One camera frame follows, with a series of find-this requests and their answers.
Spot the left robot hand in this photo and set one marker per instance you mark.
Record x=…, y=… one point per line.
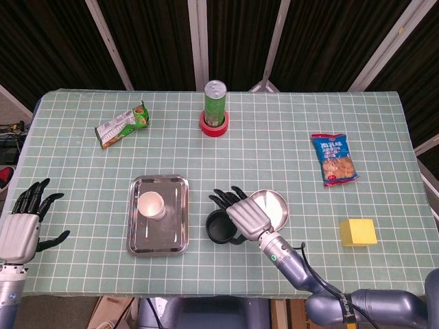
x=17, y=238

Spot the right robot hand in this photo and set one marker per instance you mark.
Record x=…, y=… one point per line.
x=248, y=219

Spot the black cup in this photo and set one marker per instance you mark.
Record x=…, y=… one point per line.
x=217, y=231

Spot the white paper cup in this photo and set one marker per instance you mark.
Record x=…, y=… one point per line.
x=151, y=205

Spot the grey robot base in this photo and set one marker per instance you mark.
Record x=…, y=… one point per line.
x=205, y=313

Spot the round steel plate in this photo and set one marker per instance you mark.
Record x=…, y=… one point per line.
x=274, y=205

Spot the green checkered tablecloth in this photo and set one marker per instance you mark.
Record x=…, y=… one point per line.
x=219, y=161

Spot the rectangular steel tray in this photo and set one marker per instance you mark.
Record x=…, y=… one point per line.
x=161, y=240

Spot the red tape roll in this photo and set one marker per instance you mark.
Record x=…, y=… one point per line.
x=212, y=132

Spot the blue cookie bag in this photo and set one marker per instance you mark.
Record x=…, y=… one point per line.
x=334, y=159

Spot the yellow sponge block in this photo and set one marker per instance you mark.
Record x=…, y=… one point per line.
x=356, y=233

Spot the green chips can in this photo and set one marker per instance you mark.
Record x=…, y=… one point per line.
x=215, y=103

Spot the green snack bag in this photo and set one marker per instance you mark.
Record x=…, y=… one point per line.
x=121, y=125

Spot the white screen frame post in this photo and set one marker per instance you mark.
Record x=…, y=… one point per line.
x=109, y=48
x=384, y=48
x=199, y=44
x=274, y=44

